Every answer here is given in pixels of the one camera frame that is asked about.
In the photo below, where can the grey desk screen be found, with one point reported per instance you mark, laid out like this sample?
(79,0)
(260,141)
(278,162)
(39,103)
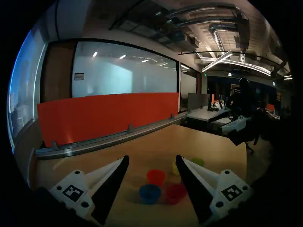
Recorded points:
(198,101)

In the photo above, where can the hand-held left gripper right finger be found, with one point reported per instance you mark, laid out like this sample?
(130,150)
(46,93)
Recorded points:
(233,182)

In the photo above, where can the red desk screen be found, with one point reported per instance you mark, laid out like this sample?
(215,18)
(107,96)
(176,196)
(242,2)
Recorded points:
(106,115)

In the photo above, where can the yellow plastic cup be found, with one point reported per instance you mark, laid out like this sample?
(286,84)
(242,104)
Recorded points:
(175,168)

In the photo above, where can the green plastic cup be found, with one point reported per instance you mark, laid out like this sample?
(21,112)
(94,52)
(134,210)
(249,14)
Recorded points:
(198,161)

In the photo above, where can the orange plastic cup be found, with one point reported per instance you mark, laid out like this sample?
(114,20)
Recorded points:
(155,176)

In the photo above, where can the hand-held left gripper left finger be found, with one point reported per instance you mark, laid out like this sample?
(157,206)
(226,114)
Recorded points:
(78,183)

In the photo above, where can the red plastic cup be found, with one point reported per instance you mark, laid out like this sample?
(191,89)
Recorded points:
(175,192)

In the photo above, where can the blue plastic cup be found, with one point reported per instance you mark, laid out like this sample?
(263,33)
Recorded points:
(149,194)

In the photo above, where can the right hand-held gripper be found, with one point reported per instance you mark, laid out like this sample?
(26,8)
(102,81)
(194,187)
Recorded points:
(246,101)

